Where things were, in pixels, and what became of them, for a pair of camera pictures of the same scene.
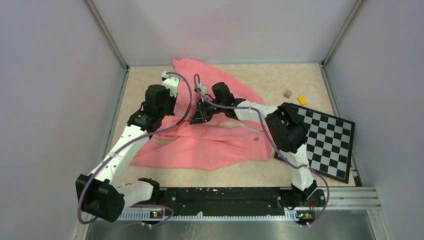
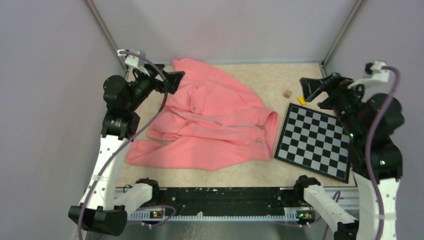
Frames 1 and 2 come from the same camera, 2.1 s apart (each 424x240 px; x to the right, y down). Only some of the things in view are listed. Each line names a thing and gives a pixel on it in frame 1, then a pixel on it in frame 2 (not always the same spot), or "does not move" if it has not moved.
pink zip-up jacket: (214, 142) does not move
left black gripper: (172, 100) -> (151, 72)
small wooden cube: (287, 94) does not move
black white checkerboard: (330, 142) does not move
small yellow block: (302, 100) does not move
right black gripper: (202, 115) -> (337, 84)
